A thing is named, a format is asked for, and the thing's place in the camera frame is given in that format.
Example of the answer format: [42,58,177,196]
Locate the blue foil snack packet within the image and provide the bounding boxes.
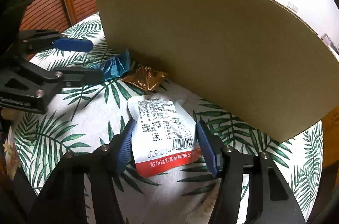
[92,49,131,82]

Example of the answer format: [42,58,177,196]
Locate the silver snack pouch red stripe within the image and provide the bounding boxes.
[128,94,202,178]

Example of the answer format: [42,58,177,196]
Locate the brown foil snack packet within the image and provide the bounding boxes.
[120,66,168,91]

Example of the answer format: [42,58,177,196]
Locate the palm leaf patterned cloth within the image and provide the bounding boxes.
[13,14,323,223]

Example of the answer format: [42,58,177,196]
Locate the floral bed sheet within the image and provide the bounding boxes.
[3,127,21,180]

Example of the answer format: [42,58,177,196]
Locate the brown cardboard box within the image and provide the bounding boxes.
[96,0,338,141]

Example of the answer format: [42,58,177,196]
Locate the wooden cabinet desk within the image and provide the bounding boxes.
[322,106,338,200]

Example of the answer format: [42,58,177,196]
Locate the white wall socket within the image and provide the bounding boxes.
[287,2,298,13]

